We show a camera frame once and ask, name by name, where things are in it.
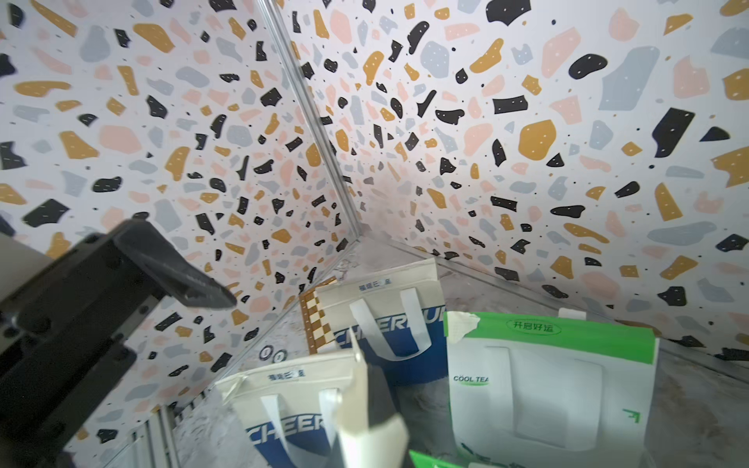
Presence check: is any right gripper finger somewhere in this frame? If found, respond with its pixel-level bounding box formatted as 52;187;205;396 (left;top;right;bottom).
367;365;403;427

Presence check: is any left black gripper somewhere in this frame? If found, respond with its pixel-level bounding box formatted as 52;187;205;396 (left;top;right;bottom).
1;220;237;467

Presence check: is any middle green white bag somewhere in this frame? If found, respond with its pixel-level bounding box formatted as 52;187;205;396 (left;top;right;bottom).
409;450;463;468

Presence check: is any green white bag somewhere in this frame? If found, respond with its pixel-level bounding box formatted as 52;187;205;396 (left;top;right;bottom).
445;311;659;467
409;450;463;468

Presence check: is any front blue white bag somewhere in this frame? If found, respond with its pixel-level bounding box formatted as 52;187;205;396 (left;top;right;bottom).
215;349;361;467

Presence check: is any blue white bag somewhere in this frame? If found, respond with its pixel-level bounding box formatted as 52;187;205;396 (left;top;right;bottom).
215;349;361;467
317;259;448;387

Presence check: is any back blue white bag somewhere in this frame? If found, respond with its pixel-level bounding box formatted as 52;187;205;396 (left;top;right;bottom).
317;259;448;387

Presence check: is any wooden chessboard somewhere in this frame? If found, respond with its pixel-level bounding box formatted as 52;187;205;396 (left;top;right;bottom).
300;277;337;354

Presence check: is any back green white bag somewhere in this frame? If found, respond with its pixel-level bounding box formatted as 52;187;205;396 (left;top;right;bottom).
445;311;659;467

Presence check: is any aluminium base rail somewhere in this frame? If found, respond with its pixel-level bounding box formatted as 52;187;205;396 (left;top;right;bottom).
105;406;181;468

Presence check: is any left corner aluminium post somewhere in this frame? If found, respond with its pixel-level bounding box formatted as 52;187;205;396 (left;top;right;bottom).
259;0;363;240

